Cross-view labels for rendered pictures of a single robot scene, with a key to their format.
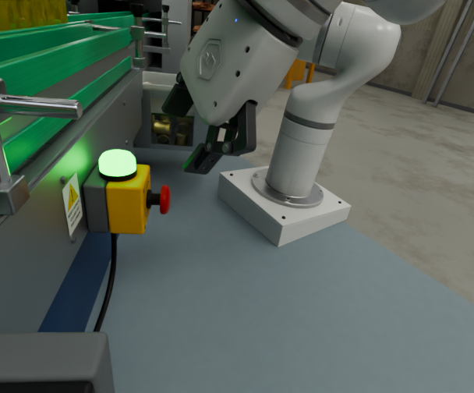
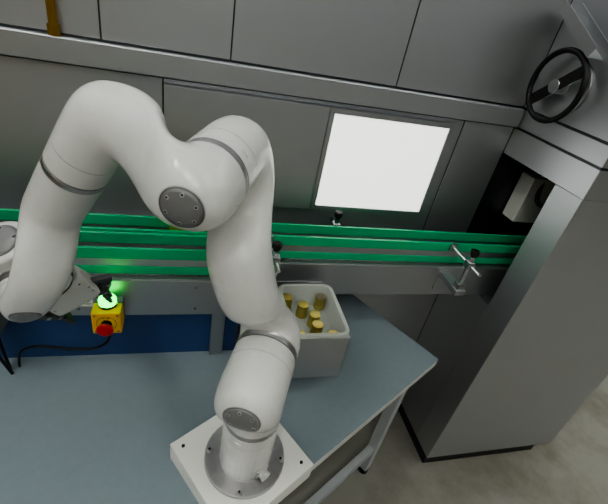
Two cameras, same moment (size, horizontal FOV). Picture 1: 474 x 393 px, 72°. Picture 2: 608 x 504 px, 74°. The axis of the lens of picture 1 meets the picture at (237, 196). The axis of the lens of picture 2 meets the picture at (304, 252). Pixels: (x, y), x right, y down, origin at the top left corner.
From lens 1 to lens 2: 1.13 m
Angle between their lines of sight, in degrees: 67
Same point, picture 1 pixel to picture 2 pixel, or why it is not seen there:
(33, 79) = (80, 253)
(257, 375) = (47, 434)
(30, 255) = not seen: hidden behind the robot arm
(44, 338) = not seen: outside the picture
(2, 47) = (129, 237)
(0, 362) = not seen: outside the picture
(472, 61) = not seen: outside the picture
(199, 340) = (81, 404)
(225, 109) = not seen: hidden behind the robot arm
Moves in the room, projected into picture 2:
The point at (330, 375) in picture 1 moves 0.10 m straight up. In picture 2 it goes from (32, 478) to (23, 453)
